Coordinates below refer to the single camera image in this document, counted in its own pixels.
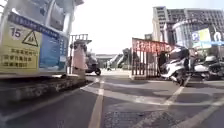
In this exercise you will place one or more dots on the tall grey building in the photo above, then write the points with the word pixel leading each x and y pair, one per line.
pixel 180 23

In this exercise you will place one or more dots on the fence with red banner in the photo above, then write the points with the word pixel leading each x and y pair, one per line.
pixel 150 56

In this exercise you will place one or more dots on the grey asphalt road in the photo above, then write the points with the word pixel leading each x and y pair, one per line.
pixel 133 106

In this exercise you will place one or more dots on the dark scooter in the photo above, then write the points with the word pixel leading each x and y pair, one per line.
pixel 92 65

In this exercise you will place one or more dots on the guard booth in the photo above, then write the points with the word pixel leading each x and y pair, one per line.
pixel 36 40

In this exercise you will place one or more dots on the barrier gate machine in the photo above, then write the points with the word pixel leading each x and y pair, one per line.
pixel 79 55

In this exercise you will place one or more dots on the row of parked scooters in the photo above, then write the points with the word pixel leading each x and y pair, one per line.
pixel 181 66

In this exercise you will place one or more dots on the blue and yellow signboard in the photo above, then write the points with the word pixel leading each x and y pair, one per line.
pixel 205 37

